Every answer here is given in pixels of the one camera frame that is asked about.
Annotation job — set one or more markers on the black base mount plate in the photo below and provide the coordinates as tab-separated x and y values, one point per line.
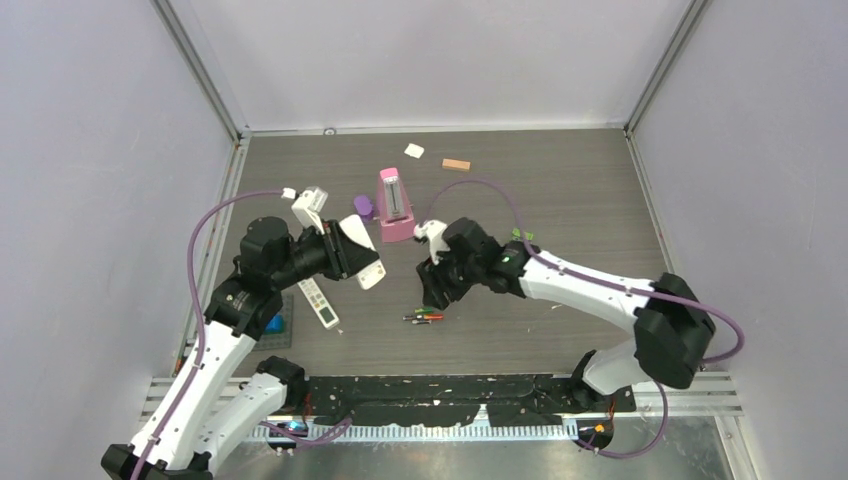
535	399

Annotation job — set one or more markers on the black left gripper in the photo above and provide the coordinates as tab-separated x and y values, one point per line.
344	255

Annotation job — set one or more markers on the white remote control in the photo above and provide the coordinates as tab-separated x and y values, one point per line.
360	258
319	303

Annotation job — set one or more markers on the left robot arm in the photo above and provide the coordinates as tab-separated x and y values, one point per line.
184	438

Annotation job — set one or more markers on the grey building baseplate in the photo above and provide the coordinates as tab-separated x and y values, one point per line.
284	340

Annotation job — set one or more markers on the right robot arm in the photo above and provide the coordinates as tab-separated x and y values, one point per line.
668	332

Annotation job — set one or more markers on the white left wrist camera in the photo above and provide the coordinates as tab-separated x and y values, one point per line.
307	208

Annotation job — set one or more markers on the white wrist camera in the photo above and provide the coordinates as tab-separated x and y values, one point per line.
307	208
431	232

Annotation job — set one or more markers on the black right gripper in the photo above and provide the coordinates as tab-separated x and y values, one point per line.
436	284

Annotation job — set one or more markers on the pink metronome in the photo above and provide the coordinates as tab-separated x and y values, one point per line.
395	215

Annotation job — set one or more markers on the purple round object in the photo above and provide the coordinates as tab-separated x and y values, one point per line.
364	207

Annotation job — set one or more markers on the small wooden block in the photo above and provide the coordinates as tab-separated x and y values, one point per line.
456	165

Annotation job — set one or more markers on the green terminal block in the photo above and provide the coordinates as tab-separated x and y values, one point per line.
518	234

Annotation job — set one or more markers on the white battery cover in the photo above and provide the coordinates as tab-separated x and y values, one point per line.
414	151

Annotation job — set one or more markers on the blue brick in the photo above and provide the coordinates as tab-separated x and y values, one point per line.
276	325

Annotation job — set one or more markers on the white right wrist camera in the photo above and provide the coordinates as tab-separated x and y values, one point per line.
431	232

